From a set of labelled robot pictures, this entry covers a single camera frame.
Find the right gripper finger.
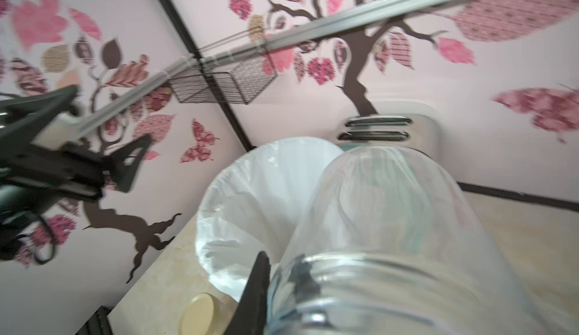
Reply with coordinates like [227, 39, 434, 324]
[224, 251, 271, 335]

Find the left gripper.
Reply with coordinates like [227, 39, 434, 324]
[1, 85, 152, 208]

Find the glass jar beige lid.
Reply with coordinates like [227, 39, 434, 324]
[178, 293, 238, 335]
[265, 146, 550, 334]

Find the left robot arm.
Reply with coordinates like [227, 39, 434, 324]
[1, 86, 152, 265]

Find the white plastic trash bag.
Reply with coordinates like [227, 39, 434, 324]
[195, 137, 344, 301]

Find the mint green toaster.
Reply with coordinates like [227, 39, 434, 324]
[331, 114, 441, 162]

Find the aluminium rail left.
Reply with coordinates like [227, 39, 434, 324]
[66, 55, 199, 141]

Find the aluminium rail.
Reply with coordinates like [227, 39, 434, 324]
[66, 55, 199, 141]
[199, 0, 453, 68]

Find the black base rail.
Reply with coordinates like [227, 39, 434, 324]
[76, 306, 113, 335]

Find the black wire basket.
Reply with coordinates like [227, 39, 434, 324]
[167, 27, 278, 105]

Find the aluminium rail back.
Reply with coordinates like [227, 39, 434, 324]
[199, 0, 453, 68]

